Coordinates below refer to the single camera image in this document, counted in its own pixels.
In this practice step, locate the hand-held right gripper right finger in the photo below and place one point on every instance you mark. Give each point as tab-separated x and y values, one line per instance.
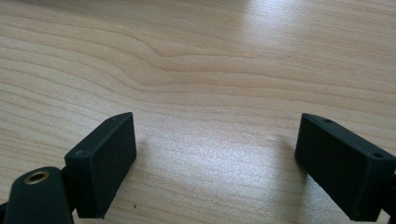
342	168

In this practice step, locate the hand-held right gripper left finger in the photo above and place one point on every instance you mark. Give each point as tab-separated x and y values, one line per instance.
102	165

